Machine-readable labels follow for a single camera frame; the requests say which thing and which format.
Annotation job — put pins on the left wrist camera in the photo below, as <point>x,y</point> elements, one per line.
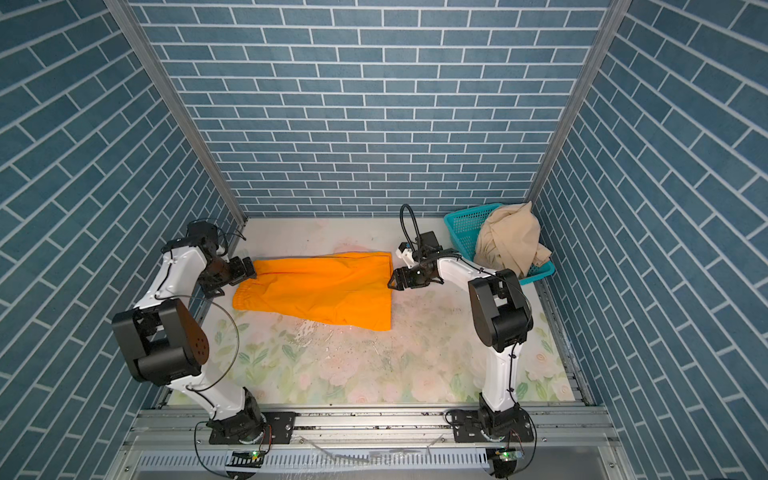
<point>203,234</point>

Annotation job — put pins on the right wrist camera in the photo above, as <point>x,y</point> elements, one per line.
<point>424,248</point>

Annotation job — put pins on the teal plastic basket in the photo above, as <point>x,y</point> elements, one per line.
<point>464,226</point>

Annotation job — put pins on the beige shorts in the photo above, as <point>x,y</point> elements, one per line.
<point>509,238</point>

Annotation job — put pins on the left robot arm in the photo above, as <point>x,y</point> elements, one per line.
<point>162,343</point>

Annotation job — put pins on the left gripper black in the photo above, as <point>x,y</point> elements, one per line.
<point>238,273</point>

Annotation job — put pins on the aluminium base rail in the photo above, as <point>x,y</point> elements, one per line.
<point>562,441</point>

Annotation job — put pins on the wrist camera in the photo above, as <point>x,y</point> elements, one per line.
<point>203,234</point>
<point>424,248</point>

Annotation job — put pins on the orange shorts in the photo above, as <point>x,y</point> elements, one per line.
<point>343,289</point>

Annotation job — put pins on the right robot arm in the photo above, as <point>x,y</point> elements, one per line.
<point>502,318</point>

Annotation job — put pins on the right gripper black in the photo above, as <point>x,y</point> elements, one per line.
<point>405,279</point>

